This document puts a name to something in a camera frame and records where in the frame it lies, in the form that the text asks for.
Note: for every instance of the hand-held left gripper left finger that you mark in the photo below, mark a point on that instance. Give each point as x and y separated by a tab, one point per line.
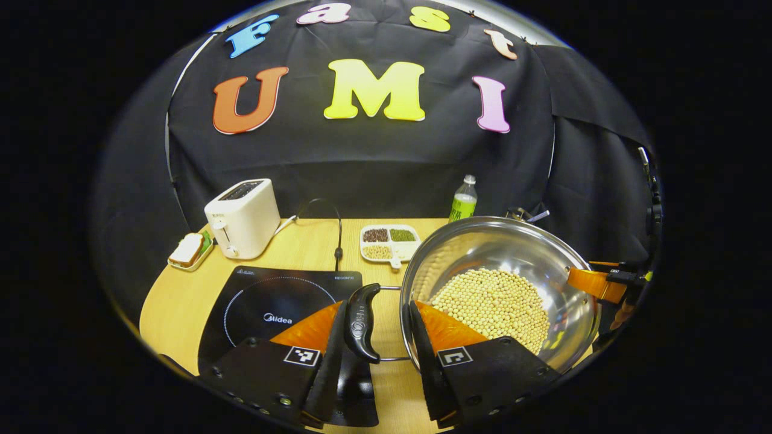
330	380

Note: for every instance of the white divided bean tray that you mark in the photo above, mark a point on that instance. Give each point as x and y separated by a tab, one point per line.
389	241

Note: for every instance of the sandwich in small dish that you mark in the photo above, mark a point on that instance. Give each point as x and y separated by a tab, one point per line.
188	250

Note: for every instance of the black induction cooktop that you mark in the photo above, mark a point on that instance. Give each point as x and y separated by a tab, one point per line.
271	295

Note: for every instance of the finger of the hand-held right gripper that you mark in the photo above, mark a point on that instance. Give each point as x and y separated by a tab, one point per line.
594	284

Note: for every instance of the green drink bottle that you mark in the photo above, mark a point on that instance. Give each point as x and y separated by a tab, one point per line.
463	202

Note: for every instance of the white toaster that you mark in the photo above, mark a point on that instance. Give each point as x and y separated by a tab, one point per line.
244	220

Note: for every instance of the stainless steel pot with beans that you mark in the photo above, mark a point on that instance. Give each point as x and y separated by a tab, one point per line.
494	301

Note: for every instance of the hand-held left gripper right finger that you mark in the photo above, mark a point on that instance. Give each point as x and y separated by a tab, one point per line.
431	374

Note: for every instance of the small metal spoon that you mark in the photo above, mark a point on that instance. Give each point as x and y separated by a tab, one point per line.
538	214

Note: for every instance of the black backdrop cloth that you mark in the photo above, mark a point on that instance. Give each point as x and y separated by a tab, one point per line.
374	163

